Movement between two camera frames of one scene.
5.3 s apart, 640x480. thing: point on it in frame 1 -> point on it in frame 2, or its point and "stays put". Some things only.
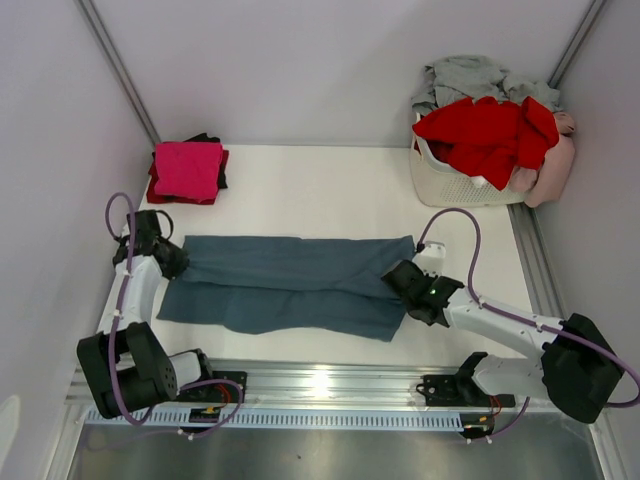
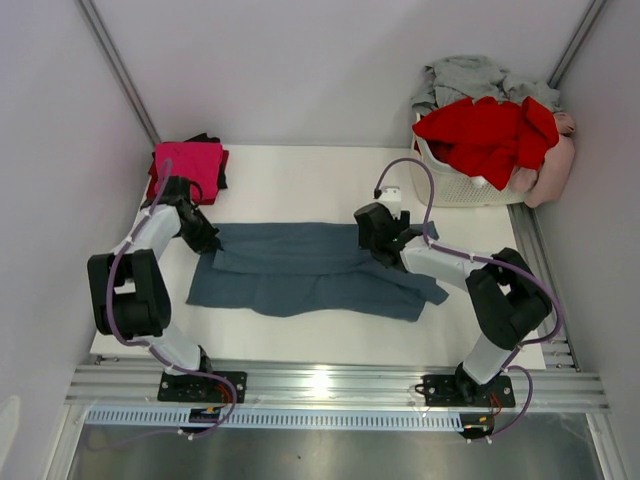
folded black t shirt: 202,137 stays put
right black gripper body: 419,271 -> 401,224
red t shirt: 490,139 stays put
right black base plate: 454,390 stays put
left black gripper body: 177,259 -> 199,234
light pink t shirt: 547,184 stays put
